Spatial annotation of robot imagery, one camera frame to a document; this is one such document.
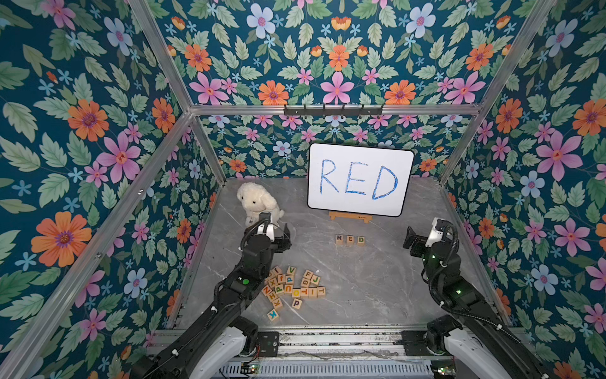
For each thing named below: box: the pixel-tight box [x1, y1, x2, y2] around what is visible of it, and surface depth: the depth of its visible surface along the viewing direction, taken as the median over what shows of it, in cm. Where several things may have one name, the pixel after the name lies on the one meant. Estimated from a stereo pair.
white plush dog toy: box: [236, 182, 285, 227], surface depth 90 cm
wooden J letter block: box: [309, 274, 321, 288], surface depth 86 cm
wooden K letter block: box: [266, 307, 280, 323], surface depth 79 cm
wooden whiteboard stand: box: [328, 211, 374, 224], surface depth 102 cm
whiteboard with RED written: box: [306, 142, 416, 218], surface depth 96 cm
